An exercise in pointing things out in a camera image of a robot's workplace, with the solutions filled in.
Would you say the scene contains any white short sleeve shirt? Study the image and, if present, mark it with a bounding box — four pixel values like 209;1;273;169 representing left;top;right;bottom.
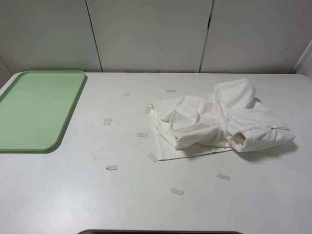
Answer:
150;78;295;161

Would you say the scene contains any green plastic tray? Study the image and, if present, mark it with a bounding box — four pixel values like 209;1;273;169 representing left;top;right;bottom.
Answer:
0;71;87;153

